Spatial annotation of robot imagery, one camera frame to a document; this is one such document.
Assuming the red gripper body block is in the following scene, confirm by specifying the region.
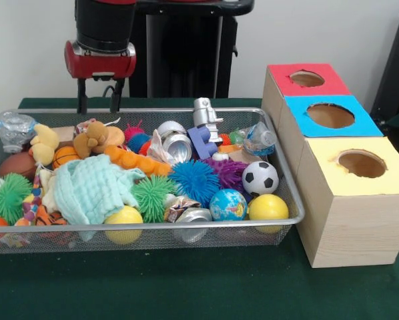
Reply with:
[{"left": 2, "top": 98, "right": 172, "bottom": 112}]
[{"left": 64, "top": 40, "right": 137, "bottom": 82}]

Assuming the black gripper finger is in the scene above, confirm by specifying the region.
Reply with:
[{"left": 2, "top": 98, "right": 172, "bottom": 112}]
[
  {"left": 109, "top": 79, "right": 126, "bottom": 115},
  {"left": 77, "top": 79, "right": 89, "bottom": 115}
]

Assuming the brown plush teddy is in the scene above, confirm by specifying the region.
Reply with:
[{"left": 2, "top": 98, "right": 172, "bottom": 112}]
[{"left": 73, "top": 121, "right": 125, "bottom": 159}]

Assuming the clear mesh bin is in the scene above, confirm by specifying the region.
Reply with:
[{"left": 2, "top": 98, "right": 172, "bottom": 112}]
[{"left": 0, "top": 107, "right": 306, "bottom": 253}]

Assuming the wooden box with three holes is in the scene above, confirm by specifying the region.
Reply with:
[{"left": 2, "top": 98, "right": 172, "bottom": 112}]
[{"left": 262, "top": 63, "right": 399, "bottom": 269}]

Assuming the orange bumpy toy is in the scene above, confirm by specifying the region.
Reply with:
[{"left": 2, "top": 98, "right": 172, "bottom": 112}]
[{"left": 103, "top": 145, "right": 173, "bottom": 177}]

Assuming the silver toy robot figure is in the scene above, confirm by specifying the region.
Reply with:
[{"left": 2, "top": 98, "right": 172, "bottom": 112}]
[{"left": 192, "top": 97, "right": 224, "bottom": 144}]

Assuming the mint green cloth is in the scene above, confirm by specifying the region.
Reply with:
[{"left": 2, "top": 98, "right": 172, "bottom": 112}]
[{"left": 53, "top": 154, "right": 147, "bottom": 241}]

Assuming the blue spiky ball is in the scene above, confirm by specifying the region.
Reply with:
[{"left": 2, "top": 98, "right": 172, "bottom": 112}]
[{"left": 169, "top": 159, "right": 222, "bottom": 207}]

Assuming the yellow ball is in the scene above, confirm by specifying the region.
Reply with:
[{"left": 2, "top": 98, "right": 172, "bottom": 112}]
[
  {"left": 248, "top": 193, "right": 290, "bottom": 234},
  {"left": 104, "top": 205, "right": 145, "bottom": 245}
]

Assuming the green spiky ball with eyes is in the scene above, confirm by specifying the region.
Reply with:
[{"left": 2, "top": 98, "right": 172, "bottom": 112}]
[{"left": 0, "top": 173, "right": 33, "bottom": 225}]

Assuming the small globe ball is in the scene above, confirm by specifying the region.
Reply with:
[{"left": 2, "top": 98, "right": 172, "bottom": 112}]
[{"left": 210, "top": 189, "right": 248, "bottom": 221}]

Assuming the black and white soccer ball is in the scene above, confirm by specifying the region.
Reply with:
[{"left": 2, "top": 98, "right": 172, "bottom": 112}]
[{"left": 242, "top": 161, "right": 280, "bottom": 197}]

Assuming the dark green table cloth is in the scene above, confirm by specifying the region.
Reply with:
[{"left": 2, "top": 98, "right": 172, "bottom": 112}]
[{"left": 0, "top": 97, "right": 399, "bottom": 320}]

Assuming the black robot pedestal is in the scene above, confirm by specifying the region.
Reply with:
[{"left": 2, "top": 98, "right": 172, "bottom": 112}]
[{"left": 123, "top": 0, "right": 255, "bottom": 99}]

